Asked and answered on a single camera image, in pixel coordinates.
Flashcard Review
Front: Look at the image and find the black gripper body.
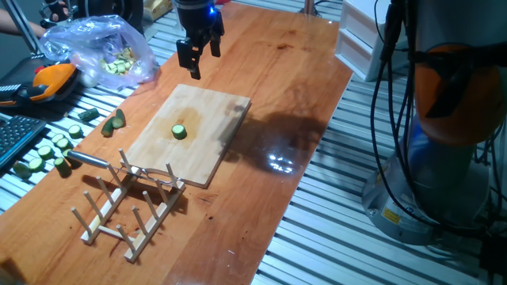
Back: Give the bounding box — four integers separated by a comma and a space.
173, 0, 222, 48

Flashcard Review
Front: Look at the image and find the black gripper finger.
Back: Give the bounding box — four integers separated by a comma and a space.
208, 22, 226, 58
176, 37, 204, 81

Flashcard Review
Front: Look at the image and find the steel cleaver knife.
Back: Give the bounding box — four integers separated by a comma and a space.
66, 150, 179, 187

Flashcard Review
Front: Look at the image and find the person left forearm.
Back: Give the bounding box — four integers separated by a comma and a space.
0, 8, 47, 39

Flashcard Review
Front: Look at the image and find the chopped cucumber bits heap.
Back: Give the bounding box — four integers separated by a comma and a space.
98, 46, 138, 76

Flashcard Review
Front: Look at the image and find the dark green cucumber end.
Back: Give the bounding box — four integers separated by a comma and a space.
78, 107, 101, 123

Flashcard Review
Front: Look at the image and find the person left hand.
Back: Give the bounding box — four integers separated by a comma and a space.
49, 2, 70, 22

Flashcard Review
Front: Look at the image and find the yellow packet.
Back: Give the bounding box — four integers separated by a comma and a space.
143, 0, 174, 23

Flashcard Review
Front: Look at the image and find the wooden cutting board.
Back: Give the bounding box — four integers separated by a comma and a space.
124, 83, 252, 188

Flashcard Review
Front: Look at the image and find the clear plastic bag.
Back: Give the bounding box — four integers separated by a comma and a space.
39, 14, 159, 90

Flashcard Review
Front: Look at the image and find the orange black teach pendant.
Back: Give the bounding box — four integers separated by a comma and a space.
0, 62, 80, 108

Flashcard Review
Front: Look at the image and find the wooden peg dish rack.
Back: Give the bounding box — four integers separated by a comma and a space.
70, 148, 186, 264

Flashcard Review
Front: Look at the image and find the black keyboard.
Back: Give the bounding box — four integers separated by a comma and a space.
0, 114, 48, 169

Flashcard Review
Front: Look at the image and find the metal frame post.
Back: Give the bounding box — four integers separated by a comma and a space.
299, 0, 322, 17

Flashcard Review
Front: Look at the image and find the grey aluminium frame strut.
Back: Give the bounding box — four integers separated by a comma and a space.
3, 0, 43, 55

